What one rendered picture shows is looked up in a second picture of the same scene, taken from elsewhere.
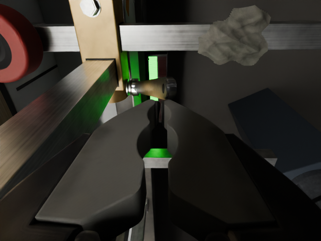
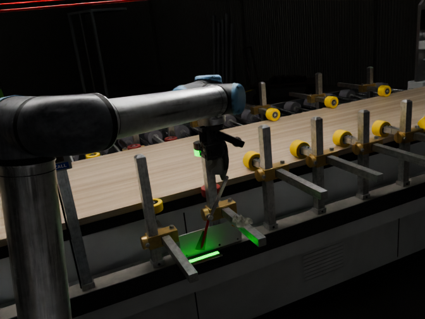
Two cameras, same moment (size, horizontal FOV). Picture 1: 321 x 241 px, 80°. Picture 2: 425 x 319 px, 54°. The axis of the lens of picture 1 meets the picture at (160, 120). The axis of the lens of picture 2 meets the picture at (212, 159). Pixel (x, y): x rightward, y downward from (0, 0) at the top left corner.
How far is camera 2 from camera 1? 1.49 m
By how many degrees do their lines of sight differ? 84
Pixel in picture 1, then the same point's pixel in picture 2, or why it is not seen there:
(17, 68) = not seen: hidden behind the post
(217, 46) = (236, 218)
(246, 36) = (243, 219)
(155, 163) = (168, 240)
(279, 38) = (248, 228)
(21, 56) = not seen: hidden behind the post
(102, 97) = (212, 192)
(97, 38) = (222, 203)
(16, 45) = not seen: hidden behind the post
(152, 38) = (229, 211)
